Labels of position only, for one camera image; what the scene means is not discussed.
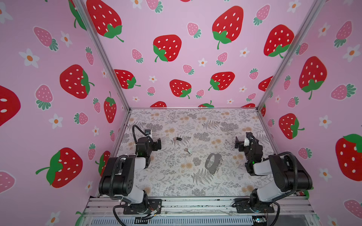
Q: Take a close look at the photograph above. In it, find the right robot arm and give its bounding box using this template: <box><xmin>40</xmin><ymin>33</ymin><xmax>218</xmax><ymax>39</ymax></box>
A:
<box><xmin>232</xmin><ymin>132</ymin><xmax>313</xmax><ymax>213</ymax></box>

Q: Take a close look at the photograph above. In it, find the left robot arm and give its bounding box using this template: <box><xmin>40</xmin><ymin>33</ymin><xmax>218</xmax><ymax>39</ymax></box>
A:
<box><xmin>99</xmin><ymin>137</ymin><xmax>162</xmax><ymax>211</ymax></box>

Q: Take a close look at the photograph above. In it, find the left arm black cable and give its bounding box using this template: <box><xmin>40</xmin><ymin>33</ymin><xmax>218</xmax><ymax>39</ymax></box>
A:
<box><xmin>131</xmin><ymin>124</ymin><xmax>147</xmax><ymax>147</ymax></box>

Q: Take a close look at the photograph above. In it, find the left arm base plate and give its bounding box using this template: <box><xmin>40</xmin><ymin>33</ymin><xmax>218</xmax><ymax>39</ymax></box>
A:
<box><xmin>123</xmin><ymin>199</ymin><xmax>162</xmax><ymax>215</ymax></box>

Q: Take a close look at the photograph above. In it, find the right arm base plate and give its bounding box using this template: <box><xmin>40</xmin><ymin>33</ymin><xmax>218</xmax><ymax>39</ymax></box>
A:
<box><xmin>232</xmin><ymin>198</ymin><xmax>275</xmax><ymax>214</ymax></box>

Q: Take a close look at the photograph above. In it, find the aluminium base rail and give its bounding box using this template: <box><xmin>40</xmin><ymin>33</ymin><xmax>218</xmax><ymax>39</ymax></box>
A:
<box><xmin>79</xmin><ymin>196</ymin><xmax>321</xmax><ymax>226</ymax></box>

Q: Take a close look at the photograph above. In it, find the left aluminium corner post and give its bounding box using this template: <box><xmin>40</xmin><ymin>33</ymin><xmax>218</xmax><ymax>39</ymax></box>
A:
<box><xmin>74</xmin><ymin>0</ymin><xmax>131</xmax><ymax>113</ymax></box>

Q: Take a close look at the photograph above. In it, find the aluminium corner post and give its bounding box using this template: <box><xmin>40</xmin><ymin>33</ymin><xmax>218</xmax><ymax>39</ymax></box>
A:
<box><xmin>74</xmin><ymin>0</ymin><xmax>131</xmax><ymax>113</ymax></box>
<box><xmin>256</xmin><ymin>0</ymin><xmax>325</xmax><ymax>113</ymax></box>

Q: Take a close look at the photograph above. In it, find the right aluminium corner post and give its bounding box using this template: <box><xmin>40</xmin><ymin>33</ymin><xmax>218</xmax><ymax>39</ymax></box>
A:
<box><xmin>256</xmin><ymin>0</ymin><xmax>325</xmax><ymax>113</ymax></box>

